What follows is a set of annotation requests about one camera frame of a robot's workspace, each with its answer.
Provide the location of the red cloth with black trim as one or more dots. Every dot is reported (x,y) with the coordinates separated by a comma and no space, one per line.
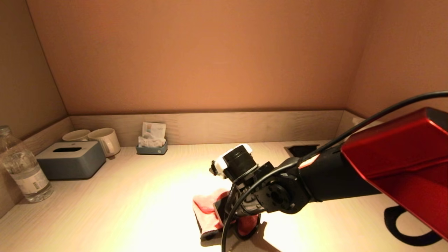
(206,210)

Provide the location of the white electric kettle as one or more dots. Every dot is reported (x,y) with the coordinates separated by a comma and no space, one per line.
(360,122)

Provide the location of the red and black right arm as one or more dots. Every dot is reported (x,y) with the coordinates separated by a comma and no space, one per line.
(402,157)

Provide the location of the grey tissue box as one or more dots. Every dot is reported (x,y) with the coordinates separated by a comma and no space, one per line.
(70,164)

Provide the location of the white ceramic mug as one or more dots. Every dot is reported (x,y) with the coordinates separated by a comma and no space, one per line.
(104,140)
(75,135)

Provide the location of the clear plastic water bottle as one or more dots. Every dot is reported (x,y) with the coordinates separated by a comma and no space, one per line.
(24,171)

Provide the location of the flat white tea sachet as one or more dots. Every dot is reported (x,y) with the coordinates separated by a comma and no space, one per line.
(154,130)

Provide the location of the recessed black socket box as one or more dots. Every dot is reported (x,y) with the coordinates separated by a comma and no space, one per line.
(301,150)

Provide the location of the crumpled white sachet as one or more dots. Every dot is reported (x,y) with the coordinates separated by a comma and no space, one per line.
(150,142)

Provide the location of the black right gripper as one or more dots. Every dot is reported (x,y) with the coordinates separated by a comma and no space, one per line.
(255,171)

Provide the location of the small grey sachet tray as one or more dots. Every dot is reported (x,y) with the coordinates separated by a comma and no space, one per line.
(150,151)

